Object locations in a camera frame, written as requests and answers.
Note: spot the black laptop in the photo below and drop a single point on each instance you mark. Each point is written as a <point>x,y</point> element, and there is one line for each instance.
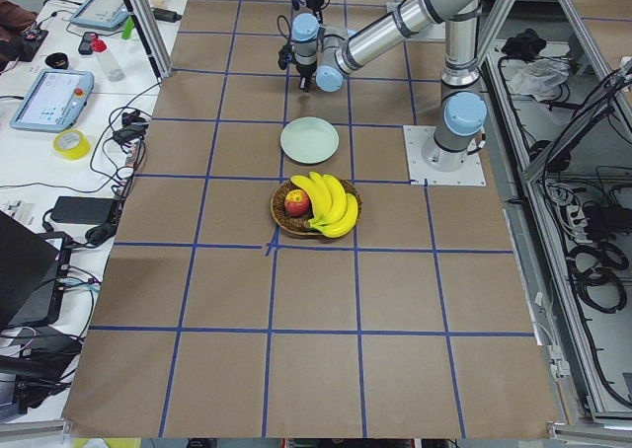
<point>32,268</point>

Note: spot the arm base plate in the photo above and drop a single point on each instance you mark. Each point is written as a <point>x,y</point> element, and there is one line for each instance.
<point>429,165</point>
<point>413,22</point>

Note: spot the black cloth bundle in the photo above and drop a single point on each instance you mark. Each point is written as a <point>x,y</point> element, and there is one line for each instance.
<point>525,46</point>

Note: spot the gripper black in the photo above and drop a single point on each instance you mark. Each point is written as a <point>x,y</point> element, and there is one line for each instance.
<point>305,70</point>
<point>314,0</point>

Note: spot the white crumpled cloth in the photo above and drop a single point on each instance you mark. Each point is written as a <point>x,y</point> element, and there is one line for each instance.
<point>541,79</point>

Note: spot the black round bowl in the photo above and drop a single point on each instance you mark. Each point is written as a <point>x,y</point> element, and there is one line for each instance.
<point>57,60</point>

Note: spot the teach pendant near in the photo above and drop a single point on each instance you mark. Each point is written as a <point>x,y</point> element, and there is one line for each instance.
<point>54,101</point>

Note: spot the aluminium frame post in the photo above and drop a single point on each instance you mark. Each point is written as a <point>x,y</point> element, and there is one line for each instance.
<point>150,37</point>

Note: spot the clear bottle red cap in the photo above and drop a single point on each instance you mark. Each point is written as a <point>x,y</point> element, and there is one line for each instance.
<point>106,59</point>

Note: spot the red apple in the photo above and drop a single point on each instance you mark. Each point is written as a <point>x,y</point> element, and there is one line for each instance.
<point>296,203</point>

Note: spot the light green plate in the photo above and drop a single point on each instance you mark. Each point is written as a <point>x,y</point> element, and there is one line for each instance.
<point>309,140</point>

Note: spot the yellow banana bunch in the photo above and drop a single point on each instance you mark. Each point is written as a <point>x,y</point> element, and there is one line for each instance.
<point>335,211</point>

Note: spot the black phone device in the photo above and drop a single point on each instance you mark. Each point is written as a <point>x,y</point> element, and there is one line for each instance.
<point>85,45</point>

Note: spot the teach pendant far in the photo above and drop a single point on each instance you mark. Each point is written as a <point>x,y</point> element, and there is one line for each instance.
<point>104,15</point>

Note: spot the yellow tape roll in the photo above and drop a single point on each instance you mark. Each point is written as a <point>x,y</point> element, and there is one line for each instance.
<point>71,144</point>

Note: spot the teach pendant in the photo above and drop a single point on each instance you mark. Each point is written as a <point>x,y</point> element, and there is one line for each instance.
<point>54,101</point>
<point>104,15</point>

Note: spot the black power adapter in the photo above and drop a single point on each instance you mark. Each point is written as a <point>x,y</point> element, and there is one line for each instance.
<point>82,210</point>

